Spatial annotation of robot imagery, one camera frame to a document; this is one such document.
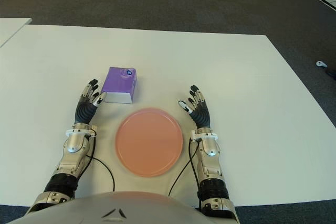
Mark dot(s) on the white neighbouring table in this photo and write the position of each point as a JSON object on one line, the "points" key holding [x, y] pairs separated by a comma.
{"points": [[11, 28]]}

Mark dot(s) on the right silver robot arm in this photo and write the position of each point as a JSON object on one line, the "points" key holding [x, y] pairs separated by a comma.
{"points": [[210, 153]]}

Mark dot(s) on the white handheld controller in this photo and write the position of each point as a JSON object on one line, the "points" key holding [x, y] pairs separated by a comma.
{"points": [[320, 64]]}

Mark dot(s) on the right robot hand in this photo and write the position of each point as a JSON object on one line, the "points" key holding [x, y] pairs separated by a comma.
{"points": [[202, 116]]}

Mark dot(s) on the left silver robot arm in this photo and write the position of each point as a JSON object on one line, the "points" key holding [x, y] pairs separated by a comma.
{"points": [[74, 145]]}

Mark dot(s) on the pink round plate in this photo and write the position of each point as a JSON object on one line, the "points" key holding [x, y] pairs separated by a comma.
{"points": [[149, 142]]}

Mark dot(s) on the purple tissue paper pack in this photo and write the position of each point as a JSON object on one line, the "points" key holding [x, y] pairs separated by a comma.
{"points": [[119, 83]]}

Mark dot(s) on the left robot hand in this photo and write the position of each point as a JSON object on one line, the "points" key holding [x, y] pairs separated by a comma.
{"points": [[83, 112]]}

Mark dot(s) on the silver robot torso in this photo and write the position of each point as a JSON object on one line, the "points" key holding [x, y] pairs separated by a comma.
{"points": [[136, 208]]}

